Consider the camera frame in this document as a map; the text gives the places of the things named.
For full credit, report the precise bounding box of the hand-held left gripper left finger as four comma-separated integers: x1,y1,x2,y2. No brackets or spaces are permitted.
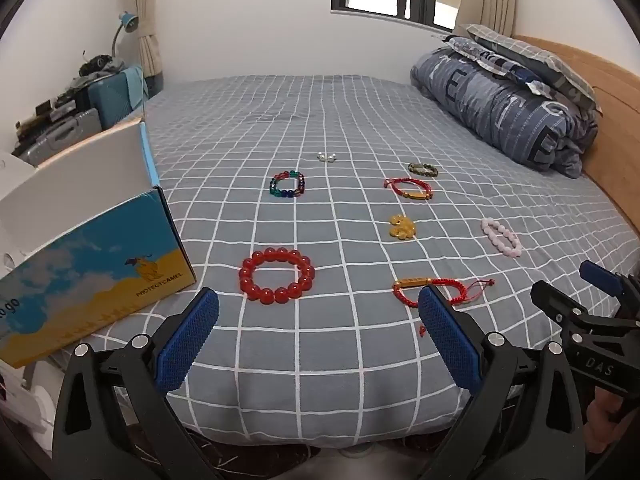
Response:
52,287,221,480

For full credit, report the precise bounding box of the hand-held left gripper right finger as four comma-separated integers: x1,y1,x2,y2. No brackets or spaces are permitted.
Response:
417,284,586,480

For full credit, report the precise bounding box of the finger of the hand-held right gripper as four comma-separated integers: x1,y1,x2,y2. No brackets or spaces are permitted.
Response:
579,260,640,307
531,280,608,331

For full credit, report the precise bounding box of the person's right hand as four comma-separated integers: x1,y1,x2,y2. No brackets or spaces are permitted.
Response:
586,391,640,442

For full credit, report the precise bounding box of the blue and yellow cardboard box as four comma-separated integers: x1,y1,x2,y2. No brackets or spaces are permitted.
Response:
0,120,197,368

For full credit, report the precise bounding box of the wooden headboard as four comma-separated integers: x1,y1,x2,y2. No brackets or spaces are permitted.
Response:
512,35,640,237

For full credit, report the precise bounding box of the white plastic object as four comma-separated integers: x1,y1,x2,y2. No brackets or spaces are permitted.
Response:
0,359,58,438

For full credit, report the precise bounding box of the folded blue printed quilt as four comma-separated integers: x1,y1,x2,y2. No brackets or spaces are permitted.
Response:
410,47,599,177

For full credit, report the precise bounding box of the grey checked pillow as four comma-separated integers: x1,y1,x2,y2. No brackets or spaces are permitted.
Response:
444,23,599,111

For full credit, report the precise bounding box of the grey checked bed sheet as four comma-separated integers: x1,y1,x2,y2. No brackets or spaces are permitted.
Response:
60,75,640,433

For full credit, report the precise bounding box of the grey suitcase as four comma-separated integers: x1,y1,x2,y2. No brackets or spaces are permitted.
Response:
20,107,104,167

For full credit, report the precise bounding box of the teal suitcase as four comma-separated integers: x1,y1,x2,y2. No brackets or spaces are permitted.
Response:
87,65,150,132

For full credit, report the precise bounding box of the blue desk lamp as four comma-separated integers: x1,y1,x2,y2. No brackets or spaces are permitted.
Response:
111,11,140,59

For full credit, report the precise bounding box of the red cord bracelet gold tube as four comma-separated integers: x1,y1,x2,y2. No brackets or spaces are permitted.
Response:
384,177,433,202
392,276,496,336

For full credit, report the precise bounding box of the large red bead bracelet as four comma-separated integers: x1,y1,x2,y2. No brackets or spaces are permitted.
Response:
239,246,316,305

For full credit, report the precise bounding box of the pink bead bracelet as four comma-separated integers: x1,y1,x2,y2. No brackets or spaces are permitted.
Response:
481,217,524,257

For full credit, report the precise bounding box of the yellow bead bracelet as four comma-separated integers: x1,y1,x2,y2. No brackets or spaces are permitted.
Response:
389,214,417,240

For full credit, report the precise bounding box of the multicolour bead bracelet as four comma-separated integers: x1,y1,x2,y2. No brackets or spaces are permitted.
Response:
269,170,307,200

